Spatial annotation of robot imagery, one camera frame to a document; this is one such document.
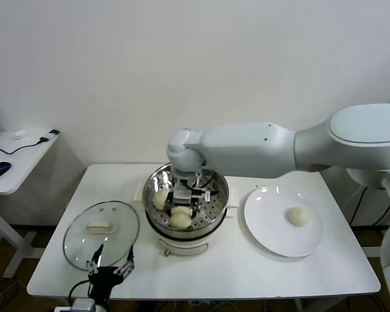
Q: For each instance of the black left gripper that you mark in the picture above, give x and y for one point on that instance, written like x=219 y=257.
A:
x=104 y=278

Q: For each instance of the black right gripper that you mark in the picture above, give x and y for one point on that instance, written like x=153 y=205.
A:
x=182 y=204

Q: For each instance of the white steamed baozi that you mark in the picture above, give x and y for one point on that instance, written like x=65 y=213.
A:
x=181 y=222
x=298 y=217
x=160 y=199

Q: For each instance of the round glass pot lid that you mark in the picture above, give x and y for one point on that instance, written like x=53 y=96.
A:
x=117 y=214

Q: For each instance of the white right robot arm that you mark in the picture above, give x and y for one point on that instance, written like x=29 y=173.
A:
x=247 y=149

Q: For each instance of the stainless steel steamer basket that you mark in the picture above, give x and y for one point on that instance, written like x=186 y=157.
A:
x=213 y=211

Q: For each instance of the white electric cooker base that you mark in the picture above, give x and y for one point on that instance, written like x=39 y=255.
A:
x=182 y=247

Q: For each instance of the round white plate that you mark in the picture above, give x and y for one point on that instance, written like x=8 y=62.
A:
x=266 y=221

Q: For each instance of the white side desk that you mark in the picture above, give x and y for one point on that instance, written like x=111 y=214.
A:
x=22 y=162

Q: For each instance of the grey black flat device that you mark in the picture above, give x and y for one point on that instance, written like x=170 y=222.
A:
x=52 y=133

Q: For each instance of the small white adapter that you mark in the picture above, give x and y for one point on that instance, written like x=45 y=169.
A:
x=21 y=135

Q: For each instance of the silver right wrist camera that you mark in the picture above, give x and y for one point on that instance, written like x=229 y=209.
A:
x=183 y=195

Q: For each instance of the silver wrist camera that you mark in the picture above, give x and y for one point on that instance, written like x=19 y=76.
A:
x=183 y=195
x=83 y=305

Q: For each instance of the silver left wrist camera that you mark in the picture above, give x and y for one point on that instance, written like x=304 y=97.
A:
x=83 y=305

